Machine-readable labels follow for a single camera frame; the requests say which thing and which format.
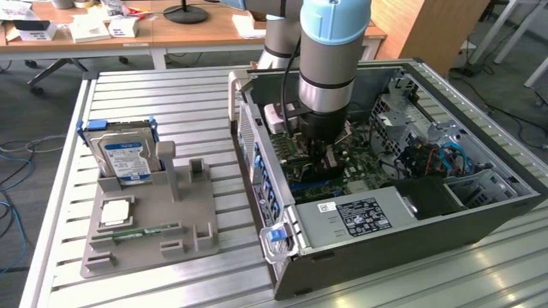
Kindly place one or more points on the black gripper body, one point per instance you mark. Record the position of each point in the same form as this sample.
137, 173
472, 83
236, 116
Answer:
322, 125

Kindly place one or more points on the low profile graphics card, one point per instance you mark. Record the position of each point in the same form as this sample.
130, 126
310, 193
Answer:
321, 174

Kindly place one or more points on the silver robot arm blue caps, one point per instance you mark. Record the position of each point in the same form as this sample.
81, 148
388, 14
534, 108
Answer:
329, 48

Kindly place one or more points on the metal socket cover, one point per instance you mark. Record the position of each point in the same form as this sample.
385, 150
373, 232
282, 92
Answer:
350, 134

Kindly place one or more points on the CPU socket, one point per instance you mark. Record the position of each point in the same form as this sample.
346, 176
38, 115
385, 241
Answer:
298, 147

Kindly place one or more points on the black case lock knob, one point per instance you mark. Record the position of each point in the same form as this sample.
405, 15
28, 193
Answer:
257, 122

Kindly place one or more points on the green motherboard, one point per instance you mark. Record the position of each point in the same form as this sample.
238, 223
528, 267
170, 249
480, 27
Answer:
364, 167

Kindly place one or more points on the perforated metal drive cage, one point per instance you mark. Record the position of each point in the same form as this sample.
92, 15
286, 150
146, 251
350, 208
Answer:
393, 128

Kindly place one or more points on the blue card retention latch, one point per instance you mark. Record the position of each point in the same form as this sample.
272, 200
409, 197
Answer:
269, 187
273, 199
257, 160
264, 174

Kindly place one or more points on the long expansion slot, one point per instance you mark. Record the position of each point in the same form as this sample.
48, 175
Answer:
308, 186

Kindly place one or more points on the grey power supply unit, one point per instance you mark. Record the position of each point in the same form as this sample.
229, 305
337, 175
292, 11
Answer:
321, 227

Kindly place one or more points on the white booklet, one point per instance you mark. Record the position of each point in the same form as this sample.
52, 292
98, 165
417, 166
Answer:
248, 29

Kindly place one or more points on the blue case side latch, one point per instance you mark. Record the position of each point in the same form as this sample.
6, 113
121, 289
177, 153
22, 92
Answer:
274, 235

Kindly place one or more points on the black power strip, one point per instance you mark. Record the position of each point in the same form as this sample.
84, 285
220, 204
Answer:
464, 71

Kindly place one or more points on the brown cardboard box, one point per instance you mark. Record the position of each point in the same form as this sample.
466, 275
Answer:
257, 16

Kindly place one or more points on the wooden cabinet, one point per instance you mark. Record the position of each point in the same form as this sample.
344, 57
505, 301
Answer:
428, 32

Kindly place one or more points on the white socket box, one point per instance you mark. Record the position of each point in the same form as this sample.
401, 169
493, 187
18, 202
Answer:
466, 48

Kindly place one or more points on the wooden office desk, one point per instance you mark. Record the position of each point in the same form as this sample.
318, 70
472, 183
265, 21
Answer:
192, 33
85, 46

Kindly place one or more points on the metal disk bay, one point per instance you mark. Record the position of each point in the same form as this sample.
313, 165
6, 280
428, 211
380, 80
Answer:
478, 192

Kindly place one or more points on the open dark PC case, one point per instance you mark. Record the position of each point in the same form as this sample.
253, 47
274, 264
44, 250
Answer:
385, 256

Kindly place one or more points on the black round lamp base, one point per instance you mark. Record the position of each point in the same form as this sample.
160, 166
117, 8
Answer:
184, 16

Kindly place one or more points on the hard disk with blue caddy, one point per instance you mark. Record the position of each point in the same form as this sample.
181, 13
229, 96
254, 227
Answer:
124, 157

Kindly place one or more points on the green RAM stick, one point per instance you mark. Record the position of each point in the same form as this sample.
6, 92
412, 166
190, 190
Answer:
141, 231

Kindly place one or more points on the white labelled box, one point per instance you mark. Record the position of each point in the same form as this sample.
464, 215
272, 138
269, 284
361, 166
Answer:
124, 29

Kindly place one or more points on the silver CPU chip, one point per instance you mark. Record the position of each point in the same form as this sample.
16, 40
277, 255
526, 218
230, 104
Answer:
114, 213

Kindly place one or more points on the grey parts rack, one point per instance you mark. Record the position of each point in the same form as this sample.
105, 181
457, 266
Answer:
145, 256

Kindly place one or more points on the clear plastic parts bag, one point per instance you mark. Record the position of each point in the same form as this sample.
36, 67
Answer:
117, 6

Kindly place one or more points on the flat white box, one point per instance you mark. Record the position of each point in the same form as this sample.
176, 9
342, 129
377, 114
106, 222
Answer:
89, 32

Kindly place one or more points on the black chair base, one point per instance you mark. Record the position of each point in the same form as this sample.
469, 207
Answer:
53, 70

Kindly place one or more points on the tape roll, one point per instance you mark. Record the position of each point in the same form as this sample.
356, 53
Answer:
84, 4

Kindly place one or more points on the grey cup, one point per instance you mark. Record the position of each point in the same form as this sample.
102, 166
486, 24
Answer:
62, 4

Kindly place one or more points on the white box with black top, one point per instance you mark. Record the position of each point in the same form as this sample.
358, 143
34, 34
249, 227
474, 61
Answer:
36, 33

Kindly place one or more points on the brown cardboard piece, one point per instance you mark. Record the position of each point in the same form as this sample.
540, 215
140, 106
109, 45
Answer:
12, 35

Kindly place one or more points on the printed paper sheets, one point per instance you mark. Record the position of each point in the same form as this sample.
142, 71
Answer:
14, 13

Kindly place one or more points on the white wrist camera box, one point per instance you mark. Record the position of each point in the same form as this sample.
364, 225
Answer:
276, 120

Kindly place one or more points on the white metal table frame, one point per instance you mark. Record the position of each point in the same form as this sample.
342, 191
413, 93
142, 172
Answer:
505, 48

